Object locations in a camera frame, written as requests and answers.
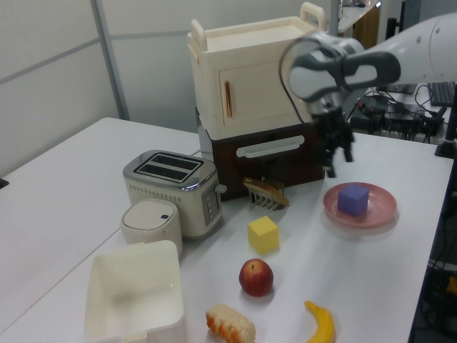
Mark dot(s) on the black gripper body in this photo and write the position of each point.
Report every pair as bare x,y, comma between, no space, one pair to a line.
330,125

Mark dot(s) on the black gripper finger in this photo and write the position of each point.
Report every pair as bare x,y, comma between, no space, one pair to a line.
347,151
326,162

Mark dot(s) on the purple cube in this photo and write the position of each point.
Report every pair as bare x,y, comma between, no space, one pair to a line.
353,200

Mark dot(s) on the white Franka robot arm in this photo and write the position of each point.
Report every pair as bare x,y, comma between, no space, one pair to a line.
410,46

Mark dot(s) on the pink plate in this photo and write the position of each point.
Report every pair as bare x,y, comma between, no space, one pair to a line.
382,209

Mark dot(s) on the yellow cube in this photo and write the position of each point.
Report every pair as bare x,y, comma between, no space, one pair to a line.
263,236

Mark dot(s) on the brown bread slice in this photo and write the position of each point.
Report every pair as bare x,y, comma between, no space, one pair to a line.
269,192

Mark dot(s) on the metal toast rack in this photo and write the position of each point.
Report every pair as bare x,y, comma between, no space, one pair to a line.
260,202

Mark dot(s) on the cream toy cabinet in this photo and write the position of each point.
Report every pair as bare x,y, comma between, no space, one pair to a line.
250,71

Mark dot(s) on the brown drawer unit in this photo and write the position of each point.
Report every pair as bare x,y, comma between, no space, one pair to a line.
228,171

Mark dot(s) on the black keyboard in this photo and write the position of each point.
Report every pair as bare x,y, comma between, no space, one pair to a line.
444,93

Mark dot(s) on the red apple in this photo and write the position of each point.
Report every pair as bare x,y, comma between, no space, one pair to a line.
256,278

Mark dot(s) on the yellow banana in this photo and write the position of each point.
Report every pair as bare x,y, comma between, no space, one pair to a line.
323,325

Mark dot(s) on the silver cream toaster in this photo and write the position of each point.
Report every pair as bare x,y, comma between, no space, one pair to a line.
160,200

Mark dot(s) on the small white lidded bin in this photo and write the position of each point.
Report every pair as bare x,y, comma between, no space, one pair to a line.
150,221

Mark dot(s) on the orange cake slice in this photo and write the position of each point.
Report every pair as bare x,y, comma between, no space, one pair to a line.
232,323

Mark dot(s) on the white plastic container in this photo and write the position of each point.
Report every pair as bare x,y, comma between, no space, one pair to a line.
135,286

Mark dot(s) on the black flat device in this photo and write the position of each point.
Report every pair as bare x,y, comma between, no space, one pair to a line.
3,183

